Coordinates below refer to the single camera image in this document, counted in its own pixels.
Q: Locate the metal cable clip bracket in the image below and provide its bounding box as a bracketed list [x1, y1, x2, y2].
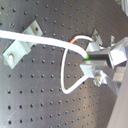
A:
[3, 20, 43, 69]

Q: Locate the small metal clip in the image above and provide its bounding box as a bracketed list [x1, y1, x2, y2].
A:
[86, 30, 115, 53]

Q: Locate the black perforated breadboard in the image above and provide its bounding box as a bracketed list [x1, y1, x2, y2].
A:
[0, 0, 128, 128]

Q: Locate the white cable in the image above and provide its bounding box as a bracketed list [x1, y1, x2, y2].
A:
[0, 30, 97, 95]

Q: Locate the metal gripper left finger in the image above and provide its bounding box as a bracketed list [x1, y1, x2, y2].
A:
[79, 62, 128, 98]

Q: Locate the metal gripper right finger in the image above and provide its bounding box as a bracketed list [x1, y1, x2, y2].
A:
[88, 37, 128, 69]

